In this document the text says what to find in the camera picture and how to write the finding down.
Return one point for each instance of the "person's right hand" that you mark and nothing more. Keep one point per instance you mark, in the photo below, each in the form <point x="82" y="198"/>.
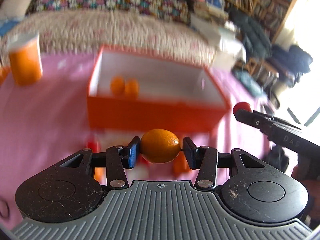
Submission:
<point x="297" y="173"/>

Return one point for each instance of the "wooden bookshelf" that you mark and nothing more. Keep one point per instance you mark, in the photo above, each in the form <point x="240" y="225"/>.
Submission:
<point x="267" y="2"/>

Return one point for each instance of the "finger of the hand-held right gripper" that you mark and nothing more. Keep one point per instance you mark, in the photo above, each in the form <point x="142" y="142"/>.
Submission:
<point x="250" y="117"/>

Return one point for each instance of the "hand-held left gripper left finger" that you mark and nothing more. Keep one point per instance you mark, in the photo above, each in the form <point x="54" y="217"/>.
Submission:
<point x="134" y="152"/>

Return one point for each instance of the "orange cardboard box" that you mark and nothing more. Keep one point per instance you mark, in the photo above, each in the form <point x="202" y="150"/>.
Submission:
<point x="150" y="115"/>

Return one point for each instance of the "blue cloth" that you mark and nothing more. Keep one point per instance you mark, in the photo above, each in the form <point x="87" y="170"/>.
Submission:
<point x="7" y="28"/>

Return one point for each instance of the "red cherry tomato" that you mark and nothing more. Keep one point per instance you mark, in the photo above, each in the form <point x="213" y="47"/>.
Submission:
<point x="241" y="105"/>

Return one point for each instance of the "small orange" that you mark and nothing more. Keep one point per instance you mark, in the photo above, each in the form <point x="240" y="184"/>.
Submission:
<point x="99" y="176"/>
<point x="160" y="145"/>
<point x="181" y="167"/>
<point x="117" y="86"/>
<point x="131" y="87"/>

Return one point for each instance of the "teal book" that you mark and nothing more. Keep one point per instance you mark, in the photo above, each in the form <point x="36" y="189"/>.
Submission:
<point x="247" y="81"/>

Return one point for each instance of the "blue printed box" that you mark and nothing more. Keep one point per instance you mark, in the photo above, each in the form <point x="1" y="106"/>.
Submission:
<point x="213" y="0"/>

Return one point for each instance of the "white cloth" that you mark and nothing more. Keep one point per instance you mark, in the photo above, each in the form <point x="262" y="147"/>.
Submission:
<point x="212" y="33"/>

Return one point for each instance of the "quilted floral sofa cover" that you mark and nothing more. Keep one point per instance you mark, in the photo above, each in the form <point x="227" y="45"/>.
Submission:
<point x="125" y="31"/>

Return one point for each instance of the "small wooden table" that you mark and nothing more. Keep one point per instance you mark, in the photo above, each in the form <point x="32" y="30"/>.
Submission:
<point x="262" y="67"/>

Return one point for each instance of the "dark green jacket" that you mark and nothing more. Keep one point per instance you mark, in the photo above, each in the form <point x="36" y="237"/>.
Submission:
<point x="252" y="30"/>

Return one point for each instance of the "small red object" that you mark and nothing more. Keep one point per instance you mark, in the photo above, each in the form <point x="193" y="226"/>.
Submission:
<point x="92" y="145"/>

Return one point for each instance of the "pink tablecloth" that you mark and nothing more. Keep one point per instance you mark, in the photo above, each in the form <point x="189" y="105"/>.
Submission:
<point x="50" y="120"/>

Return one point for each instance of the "orange container white lid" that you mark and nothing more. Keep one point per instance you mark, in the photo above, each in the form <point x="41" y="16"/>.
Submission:
<point x="25" y="62"/>

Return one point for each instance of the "stack of books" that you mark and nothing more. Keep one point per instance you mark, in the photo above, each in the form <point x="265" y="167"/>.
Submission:
<point x="202" y="10"/>

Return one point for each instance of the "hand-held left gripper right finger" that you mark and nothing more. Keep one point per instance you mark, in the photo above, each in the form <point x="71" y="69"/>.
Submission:
<point x="188" y="152"/>

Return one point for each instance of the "dark blue padded coat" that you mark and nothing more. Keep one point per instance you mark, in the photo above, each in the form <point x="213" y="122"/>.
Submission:
<point x="295" y="60"/>

